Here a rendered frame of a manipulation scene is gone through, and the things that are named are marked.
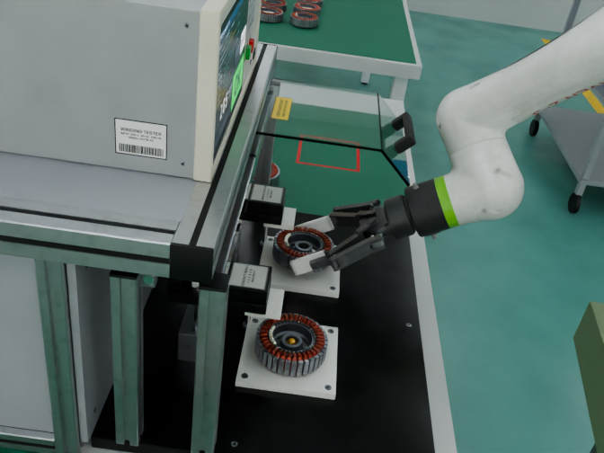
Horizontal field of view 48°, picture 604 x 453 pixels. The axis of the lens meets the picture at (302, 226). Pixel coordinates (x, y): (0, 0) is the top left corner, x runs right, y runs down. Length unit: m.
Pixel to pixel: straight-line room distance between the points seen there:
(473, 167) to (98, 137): 0.62
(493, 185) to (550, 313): 1.61
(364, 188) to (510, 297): 1.22
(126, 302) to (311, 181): 0.88
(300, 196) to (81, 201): 0.83
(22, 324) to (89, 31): 0.34
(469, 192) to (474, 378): 1.23
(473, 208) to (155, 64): 0.61
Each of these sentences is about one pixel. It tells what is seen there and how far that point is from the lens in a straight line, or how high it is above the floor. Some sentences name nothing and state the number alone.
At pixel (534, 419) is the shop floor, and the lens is 2.27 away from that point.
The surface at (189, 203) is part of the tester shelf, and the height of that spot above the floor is 1.11.
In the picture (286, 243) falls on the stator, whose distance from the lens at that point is 1.23.
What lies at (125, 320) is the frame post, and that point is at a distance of 0.82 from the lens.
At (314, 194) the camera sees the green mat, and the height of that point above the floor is 0.75.
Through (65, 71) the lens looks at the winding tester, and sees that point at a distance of 0.81.
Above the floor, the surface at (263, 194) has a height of 0.92.
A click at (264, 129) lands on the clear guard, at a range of 1.08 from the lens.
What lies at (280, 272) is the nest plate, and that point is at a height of 0.78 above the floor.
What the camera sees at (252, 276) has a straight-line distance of 0.99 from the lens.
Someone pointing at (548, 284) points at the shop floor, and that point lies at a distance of 2.87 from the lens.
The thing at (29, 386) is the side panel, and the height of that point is 0.86.
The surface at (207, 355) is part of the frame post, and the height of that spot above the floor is 0.94.
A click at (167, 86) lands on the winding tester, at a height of 1.23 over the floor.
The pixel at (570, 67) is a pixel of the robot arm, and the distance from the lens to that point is 1.10.
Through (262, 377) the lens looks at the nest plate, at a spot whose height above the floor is 0.78.
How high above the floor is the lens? 1.52
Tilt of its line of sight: 33 degrees down
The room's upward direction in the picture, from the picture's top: 8 degrees clockwise
